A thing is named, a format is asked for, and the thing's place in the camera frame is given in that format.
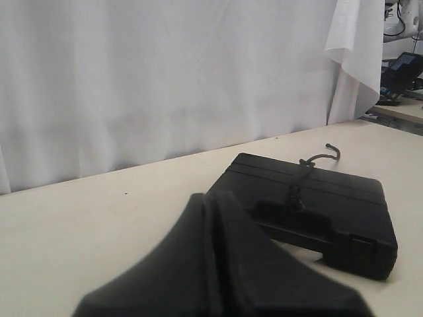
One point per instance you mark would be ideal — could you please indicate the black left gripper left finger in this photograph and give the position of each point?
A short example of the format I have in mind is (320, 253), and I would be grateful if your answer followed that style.
(177, 278)

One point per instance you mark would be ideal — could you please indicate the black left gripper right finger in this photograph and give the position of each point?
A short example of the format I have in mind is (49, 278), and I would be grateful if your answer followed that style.
(257, 278)

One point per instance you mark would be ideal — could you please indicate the black plastic carry case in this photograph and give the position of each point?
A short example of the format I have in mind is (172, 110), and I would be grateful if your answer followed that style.
(344, 217)

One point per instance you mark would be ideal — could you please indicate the white backdrop curtain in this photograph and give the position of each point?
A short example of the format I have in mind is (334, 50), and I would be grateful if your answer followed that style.
(93, 86)

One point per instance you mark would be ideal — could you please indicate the background wooden table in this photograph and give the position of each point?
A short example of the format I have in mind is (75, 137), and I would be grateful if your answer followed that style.
(407, 110)

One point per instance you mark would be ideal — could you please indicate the black background monitor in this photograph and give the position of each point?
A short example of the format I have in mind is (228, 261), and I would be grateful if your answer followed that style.
(401, 77)

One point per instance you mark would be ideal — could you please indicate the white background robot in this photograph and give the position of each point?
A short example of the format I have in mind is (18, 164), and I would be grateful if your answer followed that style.
(409, 25)

